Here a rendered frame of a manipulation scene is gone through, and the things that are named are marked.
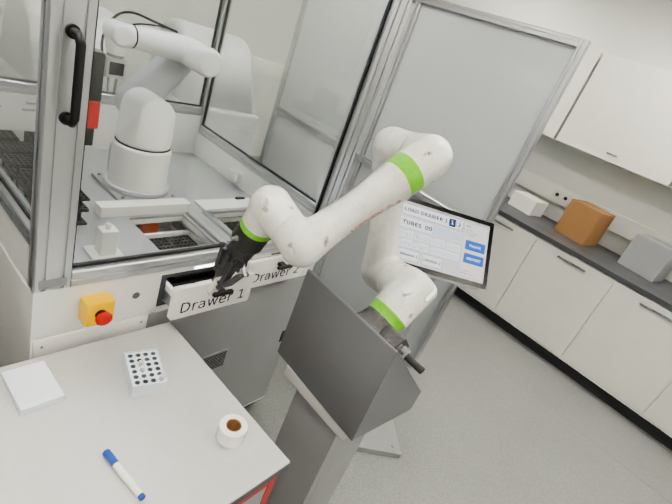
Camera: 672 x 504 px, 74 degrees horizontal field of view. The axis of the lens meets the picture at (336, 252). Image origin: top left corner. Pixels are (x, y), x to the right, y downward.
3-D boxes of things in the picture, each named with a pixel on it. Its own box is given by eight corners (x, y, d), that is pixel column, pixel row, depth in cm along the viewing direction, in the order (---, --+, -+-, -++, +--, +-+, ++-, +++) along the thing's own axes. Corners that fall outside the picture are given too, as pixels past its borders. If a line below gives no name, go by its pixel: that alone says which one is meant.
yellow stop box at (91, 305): (114, 323, 118) (117, 301, 115) (85, 330, 112) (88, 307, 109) (105, 311, 120) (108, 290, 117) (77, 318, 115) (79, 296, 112)
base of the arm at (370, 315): (417, 384, 129) (431, 369, 130) (411, 371, 117) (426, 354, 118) (357, 326, 143) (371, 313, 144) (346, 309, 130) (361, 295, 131)
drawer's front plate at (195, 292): (247, 300, 151) (255, 273, 146) (169, 321, 129) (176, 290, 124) (244, 297, 152) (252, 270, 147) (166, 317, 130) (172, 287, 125)
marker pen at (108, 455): (146, 498, 90) (147, 493, 89) (138, 503, 89) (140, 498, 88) (108, 451, 96) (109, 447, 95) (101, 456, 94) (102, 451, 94)
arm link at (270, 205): (283, 173, 114) (252, 177, 106) (312, 209, 111) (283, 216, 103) (258, 210, 122) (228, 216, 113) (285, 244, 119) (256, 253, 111)
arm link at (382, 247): (382, 276, 159) (398, 123, 139) (411, 296, 147) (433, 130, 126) (352, 283, 153) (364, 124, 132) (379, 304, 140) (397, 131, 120)
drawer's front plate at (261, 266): (300, 275, 178) (308, 252, 173) (243, 289, 156) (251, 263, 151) (297, 273, 179) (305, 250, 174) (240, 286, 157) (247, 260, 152)
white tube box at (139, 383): (165, 391, 114) (168, 381, 113) (130, 398, 109) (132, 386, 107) (154, 358, 123) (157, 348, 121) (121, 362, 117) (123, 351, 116)
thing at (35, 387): (64, 400, 103) (65, 394, 102) (20, 415, 96) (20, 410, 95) (43, 365, 109) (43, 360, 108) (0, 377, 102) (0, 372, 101)
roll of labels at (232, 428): (246, 428, 113) (250, 417, 111) (240, 451, 107) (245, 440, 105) (219, 421, 112) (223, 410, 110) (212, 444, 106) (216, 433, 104)
